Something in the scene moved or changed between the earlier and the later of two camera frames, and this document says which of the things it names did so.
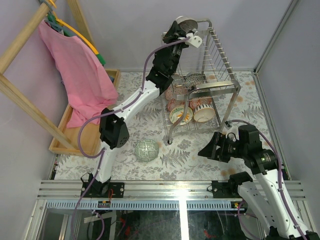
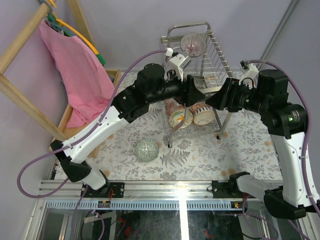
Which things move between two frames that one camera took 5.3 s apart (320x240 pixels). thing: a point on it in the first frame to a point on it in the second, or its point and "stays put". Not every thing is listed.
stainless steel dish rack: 200,99 stays put
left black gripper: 173,34 to 189,90
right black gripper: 209,150 to 226,96
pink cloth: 88,85 stays put
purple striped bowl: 187,24 to 193,44
